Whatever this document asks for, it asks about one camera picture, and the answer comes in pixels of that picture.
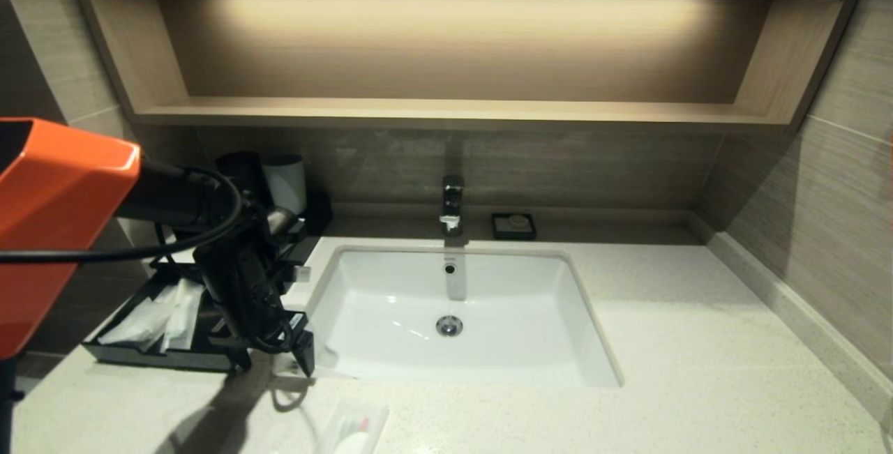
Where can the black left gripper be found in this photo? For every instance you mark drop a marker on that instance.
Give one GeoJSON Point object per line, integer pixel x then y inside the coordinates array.
{"type": "Point", "coordinates": [258, 328]}

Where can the packet with cotton swabs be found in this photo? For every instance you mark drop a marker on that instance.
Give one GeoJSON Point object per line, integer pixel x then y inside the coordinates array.
{"type": "Point", "coordinates": [356, 429]}

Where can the long clear packet green print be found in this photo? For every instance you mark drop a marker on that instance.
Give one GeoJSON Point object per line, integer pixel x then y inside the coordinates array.
{"type": "Point", "coordinates": [185, 314]}

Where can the black drawer of box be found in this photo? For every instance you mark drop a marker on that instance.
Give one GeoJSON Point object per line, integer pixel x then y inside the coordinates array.
{"type": "Point", "coordinates": [139, 358]}

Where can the clear plastic packet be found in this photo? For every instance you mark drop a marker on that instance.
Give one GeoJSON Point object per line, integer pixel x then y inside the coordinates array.
{"type": "Point", "coordinates": [136, 328]}

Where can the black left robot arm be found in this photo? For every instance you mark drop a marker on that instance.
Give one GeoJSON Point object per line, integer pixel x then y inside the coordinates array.
{"type": "Point", "coordinates": [56, 203]}

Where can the white ceramic sink basin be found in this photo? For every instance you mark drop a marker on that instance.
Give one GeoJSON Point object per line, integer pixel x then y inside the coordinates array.
{"type": "Point", "coordinates": [418, 314]}

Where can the chrome sink drain stopper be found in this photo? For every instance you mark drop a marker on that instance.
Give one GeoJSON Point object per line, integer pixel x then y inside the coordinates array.
{"type": "Point", "coordinates": [450, 326]}

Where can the white cup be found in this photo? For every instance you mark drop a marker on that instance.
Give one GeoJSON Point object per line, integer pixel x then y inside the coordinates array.
{"type": "Point", "coordinates": [287, 182]}

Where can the black cup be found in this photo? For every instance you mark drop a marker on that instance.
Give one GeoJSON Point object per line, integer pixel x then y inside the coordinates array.
{"type": "Point", "coordinates": [241, 164]}

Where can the chrome faucet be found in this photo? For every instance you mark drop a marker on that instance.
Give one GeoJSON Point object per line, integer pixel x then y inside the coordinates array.
{"type": "Point", "coordinates": [452, 203]}

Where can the black soap dish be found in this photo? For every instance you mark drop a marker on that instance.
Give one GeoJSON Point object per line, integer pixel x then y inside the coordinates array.
{"type": "Point", "coordinates": [499, 227]}

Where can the pale soap bar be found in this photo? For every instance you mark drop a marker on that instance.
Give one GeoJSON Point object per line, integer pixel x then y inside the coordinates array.
{"type": "Point", "coordinates": [518, 221]}

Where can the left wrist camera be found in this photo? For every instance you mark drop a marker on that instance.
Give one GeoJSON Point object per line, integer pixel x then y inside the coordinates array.
{"type": "Point", "coordinates": [302, 274]}

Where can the wooden wall shelf niche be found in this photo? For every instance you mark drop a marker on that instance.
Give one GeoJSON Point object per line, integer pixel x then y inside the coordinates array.
{"type": "Point", "coordinates": [453, 49]}

